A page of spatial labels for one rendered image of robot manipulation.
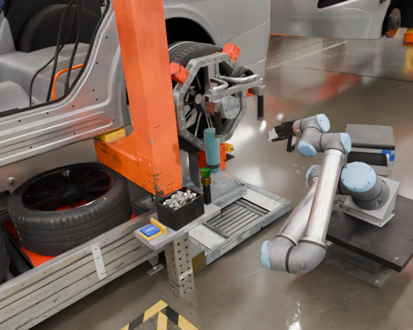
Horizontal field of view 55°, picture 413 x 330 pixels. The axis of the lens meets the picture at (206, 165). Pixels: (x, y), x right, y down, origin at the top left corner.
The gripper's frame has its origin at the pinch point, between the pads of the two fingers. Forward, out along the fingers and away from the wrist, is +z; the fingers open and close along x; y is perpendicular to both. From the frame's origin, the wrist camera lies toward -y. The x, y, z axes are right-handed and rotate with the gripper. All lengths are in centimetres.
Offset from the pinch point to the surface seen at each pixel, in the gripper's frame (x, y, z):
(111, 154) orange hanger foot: 58, 25, 67
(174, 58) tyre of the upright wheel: 20, 61, 26
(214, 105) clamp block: 25.2, 29.7, 5.1
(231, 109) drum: 6.4, 23.7, 13.4
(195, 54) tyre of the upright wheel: 9, 60, 22
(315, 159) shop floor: -117, -47, 60
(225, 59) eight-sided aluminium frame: -6, 51, 15
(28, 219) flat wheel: 114, 11, 69
